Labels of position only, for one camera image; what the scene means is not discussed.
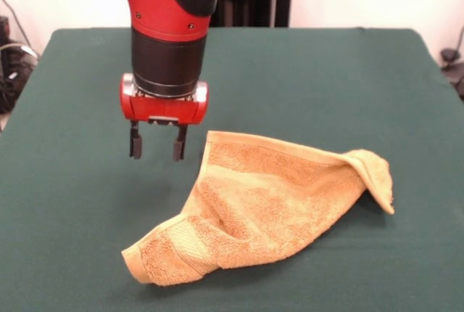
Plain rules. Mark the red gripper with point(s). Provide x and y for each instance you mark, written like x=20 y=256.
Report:
x=163 y=110

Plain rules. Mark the tan terry towel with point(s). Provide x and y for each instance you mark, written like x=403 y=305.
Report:
x=261 y=203

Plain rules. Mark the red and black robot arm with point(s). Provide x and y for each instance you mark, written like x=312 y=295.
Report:
x=163 y=18

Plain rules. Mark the dark green table cloth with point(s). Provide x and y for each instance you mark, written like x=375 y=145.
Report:
x=326 y=90

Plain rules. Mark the grey tripod base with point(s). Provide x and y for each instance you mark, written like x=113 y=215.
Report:
x=449 y=54

